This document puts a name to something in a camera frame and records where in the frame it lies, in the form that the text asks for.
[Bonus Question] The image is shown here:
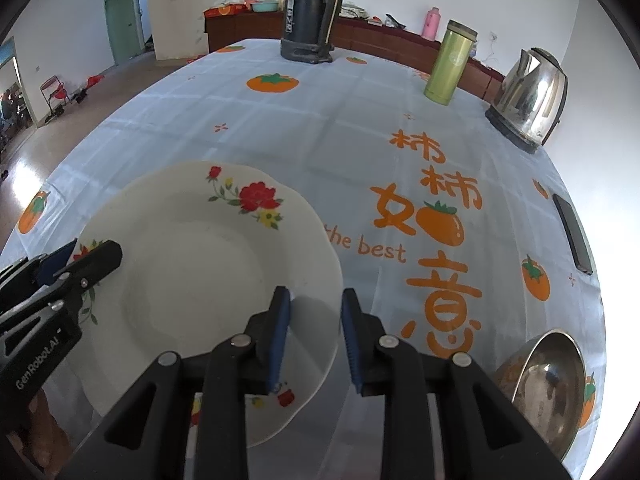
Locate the person's left hand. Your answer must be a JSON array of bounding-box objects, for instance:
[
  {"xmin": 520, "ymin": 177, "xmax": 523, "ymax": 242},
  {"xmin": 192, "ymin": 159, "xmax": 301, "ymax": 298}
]
[{"xmin": 27, "ymin": 390, "xmax": 68, "ymax": 466}]

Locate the stainless steel bowl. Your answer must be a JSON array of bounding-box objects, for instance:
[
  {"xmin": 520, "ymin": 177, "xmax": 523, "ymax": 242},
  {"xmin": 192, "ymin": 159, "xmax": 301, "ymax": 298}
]
[{"xmin": 492, "ymin": 329, "xmax": 587, "ymax": 463}]

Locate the black smartphone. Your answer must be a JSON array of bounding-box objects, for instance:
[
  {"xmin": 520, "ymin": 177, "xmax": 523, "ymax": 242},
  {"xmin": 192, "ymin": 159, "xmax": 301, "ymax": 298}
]
[{"xmin": 552, "ymin": 193, "xmax": 594, "ymax": 276}]

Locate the stainless steel electric kettle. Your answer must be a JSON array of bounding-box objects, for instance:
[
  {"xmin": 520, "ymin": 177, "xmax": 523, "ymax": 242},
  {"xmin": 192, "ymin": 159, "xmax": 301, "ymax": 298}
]
[{"xmin": 485, "ymin": 47, "xmax": 569, "ymax": 155}]

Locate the green tumbler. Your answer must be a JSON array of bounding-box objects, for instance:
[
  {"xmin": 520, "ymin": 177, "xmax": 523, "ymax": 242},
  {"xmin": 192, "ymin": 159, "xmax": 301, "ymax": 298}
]
[{"xmin": 423, "ymin": 20, "xmax": 478, "ymax": 107}]

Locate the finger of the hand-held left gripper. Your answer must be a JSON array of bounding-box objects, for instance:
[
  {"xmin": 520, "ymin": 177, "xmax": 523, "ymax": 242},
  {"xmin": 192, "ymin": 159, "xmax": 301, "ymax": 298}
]
[
  {"xmin": 0, "ymin": 239, "xmax": 79, "ymax": 306},
  {"xmin": 0, "ymin": 240, "xmax": 124, "ymax": 323}
]

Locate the red folding chair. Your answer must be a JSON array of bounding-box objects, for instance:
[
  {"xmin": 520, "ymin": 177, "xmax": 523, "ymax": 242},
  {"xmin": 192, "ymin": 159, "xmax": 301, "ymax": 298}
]
[{"xmin": 40, "ymin": 75, "xmax": 68, "ymax": 121}]

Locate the brown wooden sideboard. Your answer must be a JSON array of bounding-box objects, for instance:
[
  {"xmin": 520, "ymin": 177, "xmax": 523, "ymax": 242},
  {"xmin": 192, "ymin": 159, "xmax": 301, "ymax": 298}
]
[{"xmin": 202, "ymin": 2, "xmax": 506, "ymax": 106}]

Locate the large black thermos jug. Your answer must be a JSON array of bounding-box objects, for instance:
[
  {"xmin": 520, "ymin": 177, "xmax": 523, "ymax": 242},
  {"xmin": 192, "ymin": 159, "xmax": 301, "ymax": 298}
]
[{"xmin": 279, "ymin": 0, "xmax": 347, "ymax": 65}]

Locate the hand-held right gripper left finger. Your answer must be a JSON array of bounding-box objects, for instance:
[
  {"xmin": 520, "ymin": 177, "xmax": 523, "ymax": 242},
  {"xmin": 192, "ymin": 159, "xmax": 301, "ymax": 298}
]
[{"xmin": 65, "ymin": 286, "xmax": 292, "ymax": 480}]

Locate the pink thermos flask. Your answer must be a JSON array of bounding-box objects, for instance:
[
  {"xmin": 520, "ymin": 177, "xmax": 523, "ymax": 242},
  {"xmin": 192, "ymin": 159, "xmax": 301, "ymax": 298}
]
[{"xmin": 421, "ymin": 7, "xmax": 441, "ymax": 41}]

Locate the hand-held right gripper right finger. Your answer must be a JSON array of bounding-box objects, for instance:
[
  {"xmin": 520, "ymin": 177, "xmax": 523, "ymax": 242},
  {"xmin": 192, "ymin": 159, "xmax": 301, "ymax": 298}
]
[{"xmin": 341, "ymin": 287, "xmax": 576, "ymax": 480}]

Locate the green door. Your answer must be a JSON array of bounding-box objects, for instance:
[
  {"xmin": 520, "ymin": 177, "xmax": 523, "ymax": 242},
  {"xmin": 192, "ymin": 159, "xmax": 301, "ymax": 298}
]
[{"xmin": 103, "ymin": 0, "xmax": 141, "ymax": 66}]

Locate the white plate with red flowers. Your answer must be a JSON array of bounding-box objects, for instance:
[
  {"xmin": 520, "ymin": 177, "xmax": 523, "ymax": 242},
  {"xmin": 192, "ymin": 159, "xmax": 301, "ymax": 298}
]
[{"xmin": 75, "ymin": 161, "xmax": 345, "ymax": 450}]

